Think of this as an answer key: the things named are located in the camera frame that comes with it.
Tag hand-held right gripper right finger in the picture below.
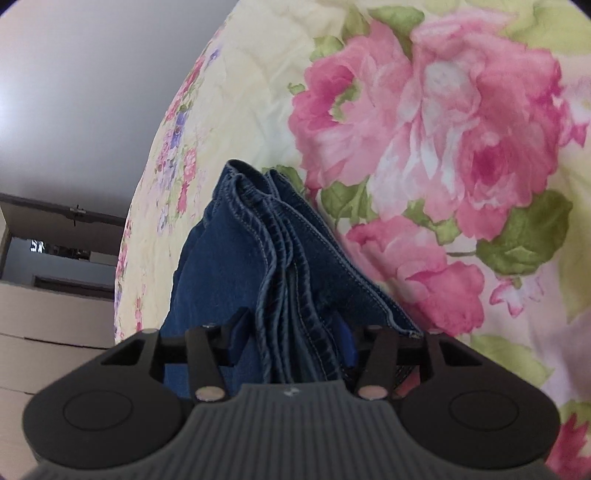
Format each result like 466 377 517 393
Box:
339 323 483 401

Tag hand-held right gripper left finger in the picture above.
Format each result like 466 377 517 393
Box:
102 320 247 402

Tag blue denim pants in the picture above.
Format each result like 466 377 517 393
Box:
159 159 423 398

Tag beige wardrobe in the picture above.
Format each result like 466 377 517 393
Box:
0 277 117 480

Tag display shelf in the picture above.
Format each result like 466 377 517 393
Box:
9 235 116 291

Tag brown door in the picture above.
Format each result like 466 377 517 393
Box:
0 194 126 228

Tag floral bed quilt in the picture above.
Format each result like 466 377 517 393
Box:
113 0 591 480

